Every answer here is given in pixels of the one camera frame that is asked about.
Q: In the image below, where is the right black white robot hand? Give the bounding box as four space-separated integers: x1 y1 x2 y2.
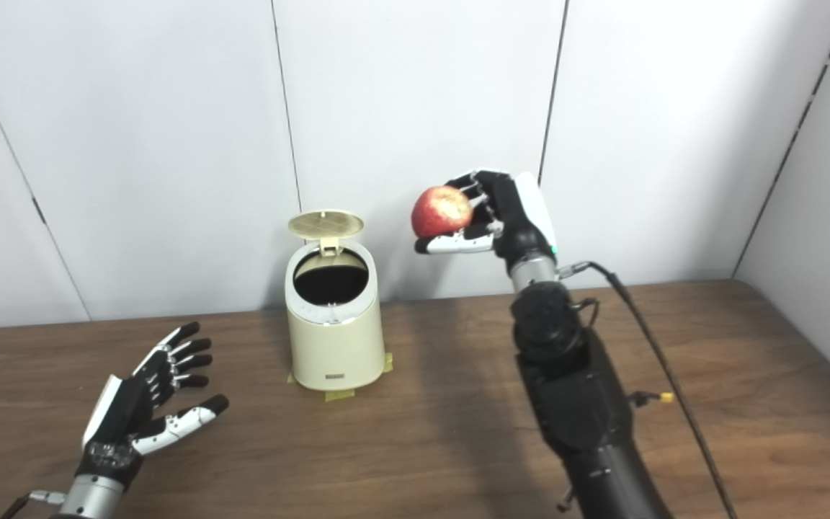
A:
415 169 558 278

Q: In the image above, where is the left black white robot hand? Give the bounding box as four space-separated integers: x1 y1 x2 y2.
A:
75 321 230 491

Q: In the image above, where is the red apple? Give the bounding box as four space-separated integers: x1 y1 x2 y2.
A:
411 186 473 239

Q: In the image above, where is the cream round bin lid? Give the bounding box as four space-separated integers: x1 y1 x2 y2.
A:
288 210 365 257

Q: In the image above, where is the cream-colored bin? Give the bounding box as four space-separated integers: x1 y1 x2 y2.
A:
285 240 386 391

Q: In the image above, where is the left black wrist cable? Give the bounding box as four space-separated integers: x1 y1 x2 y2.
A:
1 490 66 519

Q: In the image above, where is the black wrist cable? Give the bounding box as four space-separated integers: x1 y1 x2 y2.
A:
558 261 738 519
1 490 66 519

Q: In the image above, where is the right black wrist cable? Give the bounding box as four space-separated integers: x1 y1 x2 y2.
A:
558 261 738 519

